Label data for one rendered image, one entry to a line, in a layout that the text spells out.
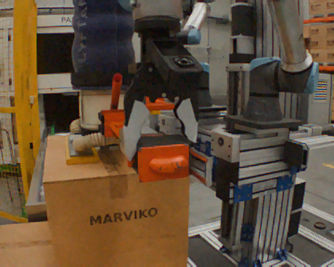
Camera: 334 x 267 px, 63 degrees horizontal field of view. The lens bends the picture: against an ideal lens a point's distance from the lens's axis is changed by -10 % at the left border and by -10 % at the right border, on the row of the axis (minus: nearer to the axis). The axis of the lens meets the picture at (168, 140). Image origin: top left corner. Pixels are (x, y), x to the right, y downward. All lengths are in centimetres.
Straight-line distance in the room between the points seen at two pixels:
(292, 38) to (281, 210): 94
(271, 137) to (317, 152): 19
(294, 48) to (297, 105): 56
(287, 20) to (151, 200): 66
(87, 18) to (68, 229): 62
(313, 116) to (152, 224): 100
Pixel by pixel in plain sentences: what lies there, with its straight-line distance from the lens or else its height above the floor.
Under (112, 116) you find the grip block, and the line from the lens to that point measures 75.
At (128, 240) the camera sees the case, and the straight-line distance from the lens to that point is 88.
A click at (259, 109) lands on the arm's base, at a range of 112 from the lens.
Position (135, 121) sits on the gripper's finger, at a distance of 44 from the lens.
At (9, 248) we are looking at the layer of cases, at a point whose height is 54.
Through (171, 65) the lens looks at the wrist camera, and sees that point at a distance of 37.
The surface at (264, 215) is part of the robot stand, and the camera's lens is 154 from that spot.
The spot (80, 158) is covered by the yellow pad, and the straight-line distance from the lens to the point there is 89.
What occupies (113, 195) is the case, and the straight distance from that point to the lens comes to 80.
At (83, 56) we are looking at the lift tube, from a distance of 95.
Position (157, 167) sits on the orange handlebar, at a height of 107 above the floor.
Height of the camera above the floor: 119
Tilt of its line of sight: 12 degrees down
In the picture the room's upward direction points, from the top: straight up
